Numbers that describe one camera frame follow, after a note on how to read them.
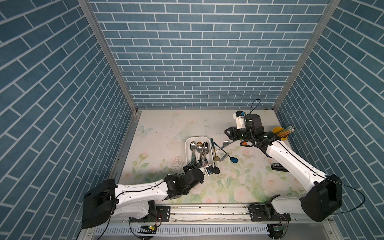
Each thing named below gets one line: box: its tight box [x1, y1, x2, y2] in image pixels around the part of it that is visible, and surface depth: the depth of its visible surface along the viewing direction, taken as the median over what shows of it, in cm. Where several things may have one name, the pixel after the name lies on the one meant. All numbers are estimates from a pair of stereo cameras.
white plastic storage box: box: [185, 136, 214, 167], surface depth 97 cm
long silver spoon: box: [212, 140, 230, 154], surface depth 101 cm
